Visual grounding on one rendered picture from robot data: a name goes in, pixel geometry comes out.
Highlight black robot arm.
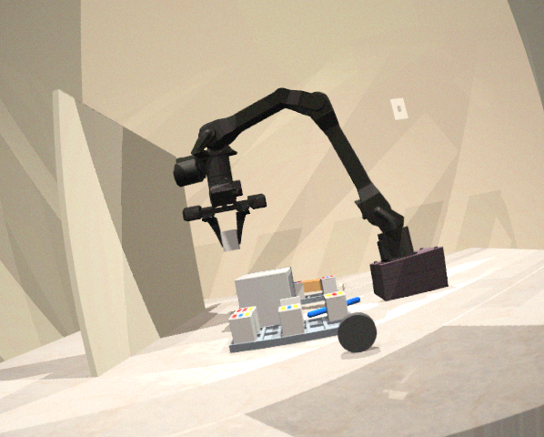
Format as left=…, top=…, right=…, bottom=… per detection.
left=174, top=87, right=418, bottom=262

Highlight blue rod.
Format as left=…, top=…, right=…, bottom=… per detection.
left=307, top=297, right=360, bottom=318

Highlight black round disc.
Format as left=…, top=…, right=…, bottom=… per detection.
left=337, top=312, right=377, bottom=353

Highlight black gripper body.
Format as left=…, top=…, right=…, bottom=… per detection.
left=183, top=175, right=267, bottom=221

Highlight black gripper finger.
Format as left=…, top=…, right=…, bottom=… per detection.
left=202, top=217, right=222, bottom=245
left=236, top=210, right=250, bottom=245

